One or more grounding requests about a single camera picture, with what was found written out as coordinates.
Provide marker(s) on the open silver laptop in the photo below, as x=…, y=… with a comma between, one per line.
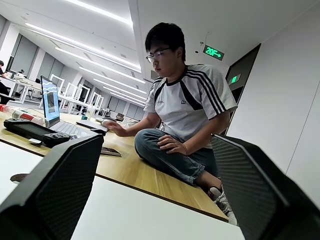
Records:
x=53, y=110

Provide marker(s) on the black handheld game console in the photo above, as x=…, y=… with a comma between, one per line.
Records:
x=32, y=131

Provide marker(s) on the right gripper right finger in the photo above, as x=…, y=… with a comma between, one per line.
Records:
x=260, y=195

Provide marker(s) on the white plastic package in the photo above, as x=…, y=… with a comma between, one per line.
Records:
x=27, y=116

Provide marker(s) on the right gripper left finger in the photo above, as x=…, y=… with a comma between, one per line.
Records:
x=50, y=190

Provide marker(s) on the person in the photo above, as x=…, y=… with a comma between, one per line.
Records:
x=185, y=112
x=3, y=82

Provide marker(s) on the green exit sign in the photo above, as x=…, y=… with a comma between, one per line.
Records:
x=213, y=52

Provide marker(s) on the closed silver laptop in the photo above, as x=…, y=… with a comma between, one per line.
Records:
x=92, y=125

